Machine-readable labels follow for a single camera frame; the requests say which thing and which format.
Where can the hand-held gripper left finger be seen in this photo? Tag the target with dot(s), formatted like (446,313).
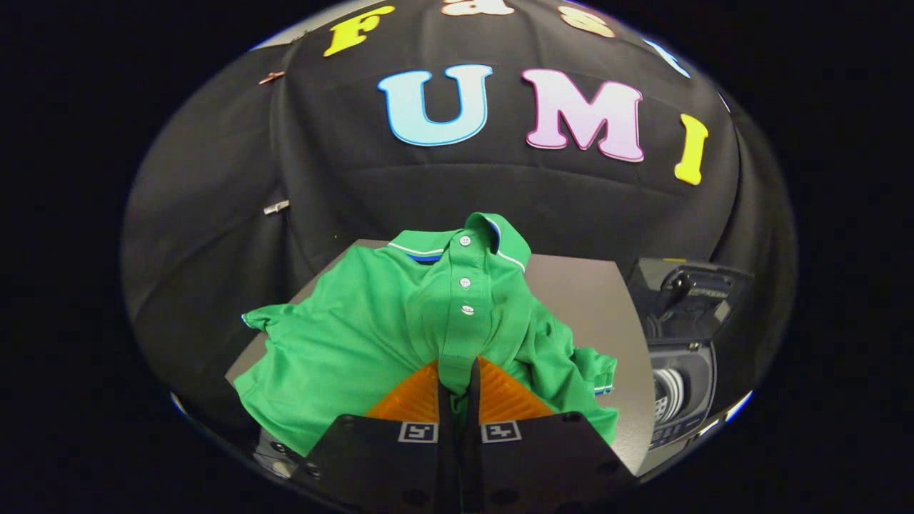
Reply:
(385,464)

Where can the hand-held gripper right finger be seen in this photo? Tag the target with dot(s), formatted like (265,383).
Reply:
(535,464)

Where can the green polo shirt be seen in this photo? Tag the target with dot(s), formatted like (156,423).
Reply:
(357,328)

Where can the grey table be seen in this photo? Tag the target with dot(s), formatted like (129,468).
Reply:
(585,300)

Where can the silver clip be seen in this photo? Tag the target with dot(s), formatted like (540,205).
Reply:
(276,207)

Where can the black backdrop cloth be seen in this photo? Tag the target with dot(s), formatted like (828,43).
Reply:
(457,193)

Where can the red clip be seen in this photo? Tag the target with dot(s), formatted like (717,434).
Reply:
(271,76)

